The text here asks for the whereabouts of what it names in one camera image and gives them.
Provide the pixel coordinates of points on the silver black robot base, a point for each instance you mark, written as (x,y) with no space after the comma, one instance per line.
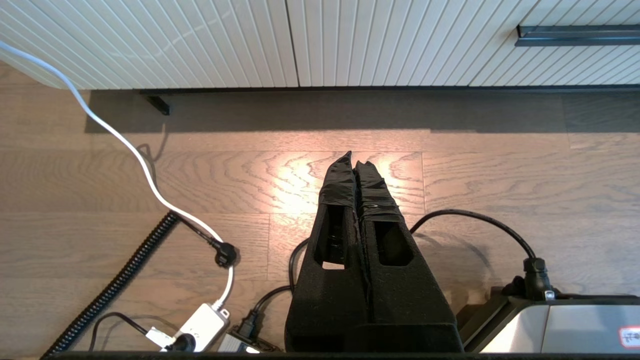
(575,325)

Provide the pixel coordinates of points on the white power adapter box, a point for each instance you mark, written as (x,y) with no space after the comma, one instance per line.
(202,325)

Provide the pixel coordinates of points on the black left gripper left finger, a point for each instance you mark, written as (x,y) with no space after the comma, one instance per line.
(330,300)

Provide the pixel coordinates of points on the white slatted cabinet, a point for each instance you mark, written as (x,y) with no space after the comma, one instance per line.
(159,106)

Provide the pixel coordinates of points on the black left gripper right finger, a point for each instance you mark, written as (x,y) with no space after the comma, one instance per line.
(400,300)

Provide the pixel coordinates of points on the silver power brick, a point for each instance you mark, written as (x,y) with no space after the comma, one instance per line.
(235,345)

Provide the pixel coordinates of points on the white fluted drawer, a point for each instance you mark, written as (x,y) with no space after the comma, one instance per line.
(575,65)

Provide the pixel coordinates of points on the white fluted cabinet front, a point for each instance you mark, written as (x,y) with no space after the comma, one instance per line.
(150,40)
(380,40)

